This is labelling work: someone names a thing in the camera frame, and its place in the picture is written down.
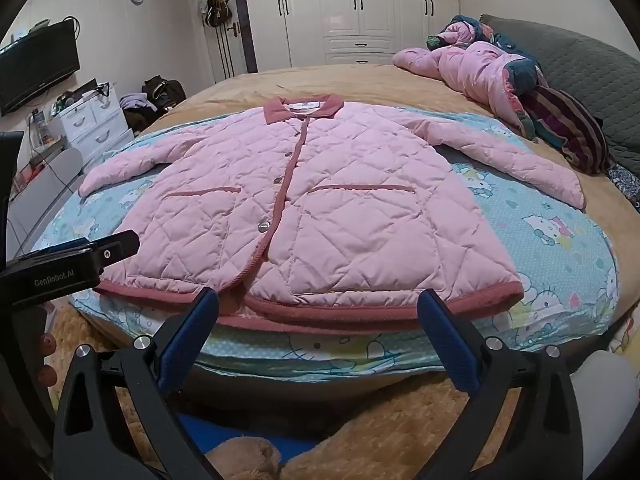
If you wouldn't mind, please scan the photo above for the black cable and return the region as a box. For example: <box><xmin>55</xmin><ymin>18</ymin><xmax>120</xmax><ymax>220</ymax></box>
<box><xmin>30</xmin><ymin>130</ymin><xmax>83</xmax><ymax>191</ymax></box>

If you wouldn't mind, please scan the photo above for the grey quilted headboard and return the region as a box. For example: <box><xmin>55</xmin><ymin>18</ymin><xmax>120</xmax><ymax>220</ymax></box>
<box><xmin>480</xmin><ymin>14</ymin><xmax>640</xmax><ymax>178</ymax></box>

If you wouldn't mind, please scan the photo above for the dark patterned pillow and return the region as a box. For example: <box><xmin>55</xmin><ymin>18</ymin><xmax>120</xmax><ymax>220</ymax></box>
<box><xmin>607</xmin><ymin>165</ymin><xmax>640</xmax><ymax>211</ymax></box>

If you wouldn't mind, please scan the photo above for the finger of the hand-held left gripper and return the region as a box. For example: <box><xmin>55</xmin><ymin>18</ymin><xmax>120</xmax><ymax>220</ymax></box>
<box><xmin>17</xmin><ymin>237</ymin><xmax>96</xmax><ymax>261</ymax></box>
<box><xmin>87</xmin><ymin>230</ymin><xmax>141</xmax><ymax>276</ymax></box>

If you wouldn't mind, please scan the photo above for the pink quilted jacket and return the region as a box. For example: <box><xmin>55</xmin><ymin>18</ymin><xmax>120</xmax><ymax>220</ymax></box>
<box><xmin>79</xmin><ymin>94</ymin><xmax>586</xmax><ymax>333</ymax></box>

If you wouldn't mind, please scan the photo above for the black backpack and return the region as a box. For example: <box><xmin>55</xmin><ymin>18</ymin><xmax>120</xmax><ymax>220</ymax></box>
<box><xmin>141</xmin><ymin>75</ymin><xmax>187</xmax><ymax>111</ymax></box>

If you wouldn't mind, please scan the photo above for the dark striped pillow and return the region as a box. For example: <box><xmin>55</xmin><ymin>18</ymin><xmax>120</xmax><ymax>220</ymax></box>
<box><xmin>520</xmin><ymin>85</ymin><xmax>616</xmax><ymax>176</ymax></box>

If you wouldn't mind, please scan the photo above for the purple cloth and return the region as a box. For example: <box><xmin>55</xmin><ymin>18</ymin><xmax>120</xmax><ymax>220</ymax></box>
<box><xmin>119</xmin><ymin>92</ymin><xmax>153</xmax><ymax>111</ymax></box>

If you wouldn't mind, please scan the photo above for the white wardrobe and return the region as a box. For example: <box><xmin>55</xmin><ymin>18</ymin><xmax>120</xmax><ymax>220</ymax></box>
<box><xmin>242</xmin><ymin>0</ymin><xmax>458</xmax><ymax>68</ymax></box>

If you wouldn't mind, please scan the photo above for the dark clothes pile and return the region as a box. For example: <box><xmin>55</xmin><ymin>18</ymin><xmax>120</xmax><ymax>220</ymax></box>
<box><xmin>122</xmin><ymin>107</ymin><xmax>161</xmax><ymax>133</ymax></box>

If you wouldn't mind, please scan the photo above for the bed with tan sheet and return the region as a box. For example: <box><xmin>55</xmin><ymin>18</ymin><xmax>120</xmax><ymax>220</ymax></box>
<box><xmin>45</xmin><ymin>62</ymin><xmax>640</xmax><ymax>480</ymax></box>

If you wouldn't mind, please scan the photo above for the white drawer chest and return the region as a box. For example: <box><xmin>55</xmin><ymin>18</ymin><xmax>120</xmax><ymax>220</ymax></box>
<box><xmin>52</xmin><ymin>78</ymin><xmax>136</xmax><ymax>171</ymax></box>

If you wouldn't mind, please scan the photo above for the light grey cloth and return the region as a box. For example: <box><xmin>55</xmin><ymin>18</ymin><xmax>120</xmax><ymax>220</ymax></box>
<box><xmin>570</xmin><ymin>350</ymin><xmax>640</xmax><ymax>480</ymax></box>

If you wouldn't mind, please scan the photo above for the black television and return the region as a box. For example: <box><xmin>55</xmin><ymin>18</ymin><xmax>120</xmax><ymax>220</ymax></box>
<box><xmin>0</xmin><ymin>17</ymin><xmax>81</xmax><ymax>117</ymax></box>

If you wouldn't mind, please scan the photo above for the cartoon cat print blanket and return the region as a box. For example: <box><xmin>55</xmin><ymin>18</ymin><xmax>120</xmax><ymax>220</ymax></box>
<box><xmin>30</xmin><ymin>105</ymin><xmax>621</xmax><ymax>378</ymax></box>

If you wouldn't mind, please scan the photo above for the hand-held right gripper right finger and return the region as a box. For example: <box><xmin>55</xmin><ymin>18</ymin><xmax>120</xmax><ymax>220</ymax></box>
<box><xmin>417</xmin><ymin>287</ymin><xmax>586</xmax><ymax>480</ymax></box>

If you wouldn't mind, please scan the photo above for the dark hanging bag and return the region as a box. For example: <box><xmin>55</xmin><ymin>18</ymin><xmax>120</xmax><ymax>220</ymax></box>
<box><xmin>197</xmin><ymin>0</ymin><xmax>233</xmax><ymax>28</ymax></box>

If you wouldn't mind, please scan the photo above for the white low cabinet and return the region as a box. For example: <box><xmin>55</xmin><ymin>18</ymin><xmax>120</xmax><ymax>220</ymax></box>
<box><xmin>6</xmin><ymin>150</ymin><xmax>83</xmax><ymax>261</ymax></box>

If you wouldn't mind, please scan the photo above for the white door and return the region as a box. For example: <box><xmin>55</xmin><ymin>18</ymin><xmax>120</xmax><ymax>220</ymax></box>
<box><xmin>192</xmin><ymin>0</ymin><xmax>238</xmax><ymax>86</ymax></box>

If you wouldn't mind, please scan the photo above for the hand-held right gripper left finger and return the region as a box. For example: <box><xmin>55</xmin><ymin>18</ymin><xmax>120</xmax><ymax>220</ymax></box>
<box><xmin>52</xmin><ymin>287</ymin><xmax>223</xmax><ymax>480</ymax></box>

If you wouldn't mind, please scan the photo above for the person's left hand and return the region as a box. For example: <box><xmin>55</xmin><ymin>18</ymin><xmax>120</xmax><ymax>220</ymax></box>
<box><xmin>36</xmin><ymin>332</ymin><xmax>60</xmax><ymax>387</ymax></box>

